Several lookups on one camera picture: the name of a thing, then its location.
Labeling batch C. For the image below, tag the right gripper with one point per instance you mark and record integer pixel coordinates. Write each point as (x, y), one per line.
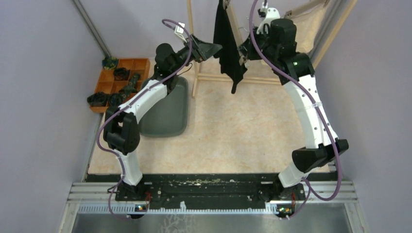
(247, 48)

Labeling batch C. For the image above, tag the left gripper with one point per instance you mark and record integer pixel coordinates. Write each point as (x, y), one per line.
(202, 51)

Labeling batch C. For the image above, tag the black garment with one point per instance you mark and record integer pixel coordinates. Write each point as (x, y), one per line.
(228, 55)

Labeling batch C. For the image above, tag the beige cotton underwear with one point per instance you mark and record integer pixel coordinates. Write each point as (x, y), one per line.
(308, 25)

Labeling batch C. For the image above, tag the beige clip hanger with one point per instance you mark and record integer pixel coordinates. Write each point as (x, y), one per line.
(304, 8)

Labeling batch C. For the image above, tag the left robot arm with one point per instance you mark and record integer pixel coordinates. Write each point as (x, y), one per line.
(120, 129)

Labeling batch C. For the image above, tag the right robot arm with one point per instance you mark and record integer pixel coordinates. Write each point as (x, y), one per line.
(274, 41)

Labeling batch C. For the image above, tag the dark green plastic bin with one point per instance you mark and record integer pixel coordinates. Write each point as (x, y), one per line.
(169, 116)

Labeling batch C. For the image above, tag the orange compartment tray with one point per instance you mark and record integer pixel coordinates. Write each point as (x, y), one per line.
(107, 83)

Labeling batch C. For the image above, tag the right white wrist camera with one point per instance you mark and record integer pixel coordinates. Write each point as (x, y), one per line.
(267, 14)

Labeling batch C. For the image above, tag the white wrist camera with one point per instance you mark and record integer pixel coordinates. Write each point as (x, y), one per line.
(267, 14)
(179, 31)

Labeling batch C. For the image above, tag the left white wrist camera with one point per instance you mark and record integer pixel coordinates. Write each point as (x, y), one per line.
(179, 31)

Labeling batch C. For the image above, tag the wooden clothes rack frame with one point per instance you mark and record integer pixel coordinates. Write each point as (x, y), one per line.
(336, 15)

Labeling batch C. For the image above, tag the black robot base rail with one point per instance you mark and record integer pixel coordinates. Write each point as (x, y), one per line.
(210, 191)

